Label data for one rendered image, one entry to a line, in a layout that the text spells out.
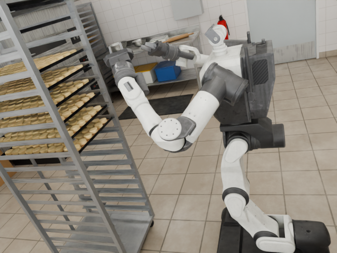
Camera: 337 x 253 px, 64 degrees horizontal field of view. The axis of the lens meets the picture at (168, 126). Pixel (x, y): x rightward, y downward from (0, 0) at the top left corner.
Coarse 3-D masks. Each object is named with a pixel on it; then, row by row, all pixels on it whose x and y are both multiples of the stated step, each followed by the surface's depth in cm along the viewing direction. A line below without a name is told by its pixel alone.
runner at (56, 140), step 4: (28, 140) 148; (32, 140) 147; (36, 140) 146; (40, 140) 145; (44, 140) 144; (48, 140) 143; (52, 140) 142; (56, 140) 141; (60, 140) 140; (72, 140) 138; (0, 144) 156; (4, 144) 155; (8, 144) 154; (12, 144) 153; (16, 144) 152; (20, 144) 151; (24, 144) 150; (28, 144) 149; (32, 144) 148; (36, 144) 147
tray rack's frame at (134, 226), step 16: (16, 0) 114; (32, 0) 151; (48, 0) 151; (32, 160) 189; (64, 160) 215; (16, 192) 173; (128, 224) 214; (144, 224) 209; (48, 240) 194; (112, 240) 203; (128, 240) 200
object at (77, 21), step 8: (72, 0) 147; (72, 8) 147; (80, 24) 151; (88, 56) 159; (96, 64) 162; (96, 72) 163; (104, 88) 168; (104, 96) 170; (112, 104) 175; (112, 112) 175; (112, 120) 178; (120, 128) 182; (120, 136) 183; (128, 152) 189; (136, 168) 198; (136, 176) 199; (144, 192) 206
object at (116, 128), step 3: (111, 126) 181; (114, 126) 180; (117, 126) 179; (105, 129) 184; (108, 129) 183; (111, 129) 182; (114, 129) 181; (117, 129) 181; (102, 132) 184; (105, 132) 182; (108, 132) 181; (111, 132) 180
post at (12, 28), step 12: (0, 0) 107; (0, 12) 108; (12, 24) 111; (12, 36) 112; (24, 48) 115; (24, 60) 117; (36, 72) 120; (36, 84) 122; (48, 96) 125; (48, 108) 127; (60, 120) 131; (60, 132) 133; (72, 144) 138; (72, 156) 139; (84, 168) 145; (84, 180) 147; (96, 192) 152; (96, 204) 154; (108, 216) 161; (108, 228) 163; (120, 240) 171; (120, 252) 173
